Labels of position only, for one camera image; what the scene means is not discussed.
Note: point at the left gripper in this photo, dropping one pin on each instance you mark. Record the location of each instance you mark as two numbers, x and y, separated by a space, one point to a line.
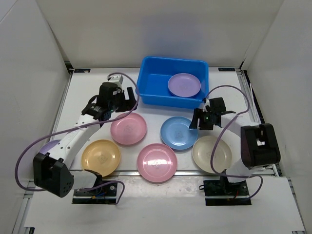
127 104

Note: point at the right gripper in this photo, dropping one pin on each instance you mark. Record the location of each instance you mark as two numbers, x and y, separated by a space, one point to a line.
199 113

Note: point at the blue plate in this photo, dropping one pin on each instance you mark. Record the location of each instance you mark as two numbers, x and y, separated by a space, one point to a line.
176 134

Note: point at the purple plate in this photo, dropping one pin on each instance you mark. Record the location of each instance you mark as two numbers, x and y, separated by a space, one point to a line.
184 85
48 146

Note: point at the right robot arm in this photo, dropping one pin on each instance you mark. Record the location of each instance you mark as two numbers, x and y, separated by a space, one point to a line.
258 143

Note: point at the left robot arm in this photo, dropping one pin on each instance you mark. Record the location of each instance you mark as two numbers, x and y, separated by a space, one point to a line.
89 122

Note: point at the blue plastic bin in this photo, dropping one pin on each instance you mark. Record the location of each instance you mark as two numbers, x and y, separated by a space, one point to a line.
154 76

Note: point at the pink plate back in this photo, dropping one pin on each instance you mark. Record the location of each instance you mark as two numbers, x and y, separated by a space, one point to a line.
129 130

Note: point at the pink plate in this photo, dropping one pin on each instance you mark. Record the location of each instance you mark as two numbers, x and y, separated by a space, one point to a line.
129 130
157 163

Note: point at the cream plate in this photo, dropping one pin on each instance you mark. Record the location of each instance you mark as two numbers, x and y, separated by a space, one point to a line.
202 150

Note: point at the pink plate front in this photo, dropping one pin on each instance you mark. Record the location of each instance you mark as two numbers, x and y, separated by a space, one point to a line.
157 163

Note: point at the yellow plate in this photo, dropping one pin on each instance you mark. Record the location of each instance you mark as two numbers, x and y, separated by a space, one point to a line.
101 156

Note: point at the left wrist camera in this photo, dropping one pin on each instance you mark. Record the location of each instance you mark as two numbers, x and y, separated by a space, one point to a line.
116 79

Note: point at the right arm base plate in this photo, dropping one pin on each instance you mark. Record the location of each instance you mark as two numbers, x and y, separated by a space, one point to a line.
220 194

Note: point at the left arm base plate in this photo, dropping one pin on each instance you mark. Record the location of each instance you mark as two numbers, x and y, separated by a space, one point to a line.
105 195

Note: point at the left aluminium rail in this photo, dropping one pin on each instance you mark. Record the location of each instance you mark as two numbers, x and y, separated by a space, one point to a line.
48 173

